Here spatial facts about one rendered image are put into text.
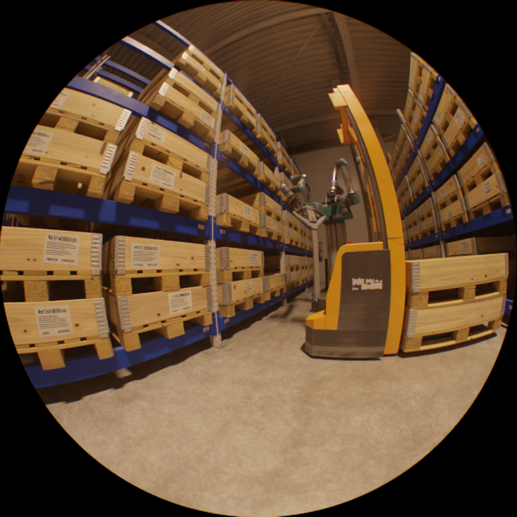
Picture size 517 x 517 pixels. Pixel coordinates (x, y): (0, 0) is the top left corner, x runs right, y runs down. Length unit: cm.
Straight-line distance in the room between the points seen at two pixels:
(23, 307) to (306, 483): 133
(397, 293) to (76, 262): 196
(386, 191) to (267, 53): 673
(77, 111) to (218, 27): 623
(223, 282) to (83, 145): 157
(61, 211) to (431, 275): 228
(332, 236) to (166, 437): 298
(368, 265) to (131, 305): 153
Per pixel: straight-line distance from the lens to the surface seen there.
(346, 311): 132
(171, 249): 125
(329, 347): 143
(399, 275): 139
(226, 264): 165
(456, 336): 177
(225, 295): 168
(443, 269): 150
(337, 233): 289
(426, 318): 150
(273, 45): 756
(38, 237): 107
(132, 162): 127
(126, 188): 118
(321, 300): 164
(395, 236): 139
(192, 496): 82
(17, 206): 121
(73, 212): 115
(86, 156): 121
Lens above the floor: 76
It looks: 3 degrees up
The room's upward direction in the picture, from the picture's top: 2 degrees counter-clockwise
